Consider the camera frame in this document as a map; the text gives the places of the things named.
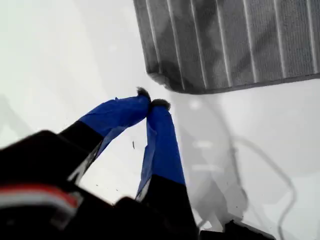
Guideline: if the red white servo wire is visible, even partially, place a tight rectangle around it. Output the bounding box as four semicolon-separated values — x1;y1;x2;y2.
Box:
0;184;80;210

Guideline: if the grey striped towel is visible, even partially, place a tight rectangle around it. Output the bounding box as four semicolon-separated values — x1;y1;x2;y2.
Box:
132;0;320;95

